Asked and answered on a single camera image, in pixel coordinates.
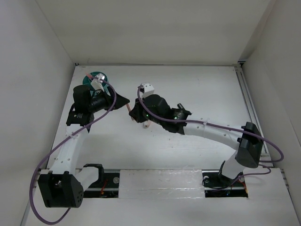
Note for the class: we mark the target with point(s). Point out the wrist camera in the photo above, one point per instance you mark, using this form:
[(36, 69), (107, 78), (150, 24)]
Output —
[(146, 89), (97, 82)]

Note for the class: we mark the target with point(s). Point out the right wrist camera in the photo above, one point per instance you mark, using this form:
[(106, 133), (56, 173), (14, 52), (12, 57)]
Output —
[(146, 89)]

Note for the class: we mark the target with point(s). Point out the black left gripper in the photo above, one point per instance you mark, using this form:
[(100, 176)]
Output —
[(120, 101)]

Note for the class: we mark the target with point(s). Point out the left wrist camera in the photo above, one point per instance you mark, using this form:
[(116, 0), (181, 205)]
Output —
[(97, 82)]

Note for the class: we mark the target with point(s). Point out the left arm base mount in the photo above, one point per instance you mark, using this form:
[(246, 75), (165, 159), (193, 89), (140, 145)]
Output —
[(109, 188)]

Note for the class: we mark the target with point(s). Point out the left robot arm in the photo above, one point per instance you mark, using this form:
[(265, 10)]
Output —
[(62, 186)]

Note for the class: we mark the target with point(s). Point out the orange pen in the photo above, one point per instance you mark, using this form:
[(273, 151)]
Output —
[(129, 110)]

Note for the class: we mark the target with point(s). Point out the teal round desk organizer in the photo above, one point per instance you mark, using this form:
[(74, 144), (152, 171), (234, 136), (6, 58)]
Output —
[(87, 81)]

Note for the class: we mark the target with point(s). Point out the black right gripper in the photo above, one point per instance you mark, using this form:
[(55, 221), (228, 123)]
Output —
[(136, 112)]

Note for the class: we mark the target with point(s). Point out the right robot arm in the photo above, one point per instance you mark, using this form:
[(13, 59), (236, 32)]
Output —
[(247, 146)]

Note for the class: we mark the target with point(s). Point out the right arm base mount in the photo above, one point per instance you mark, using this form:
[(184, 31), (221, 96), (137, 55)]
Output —
[(219, 186)]

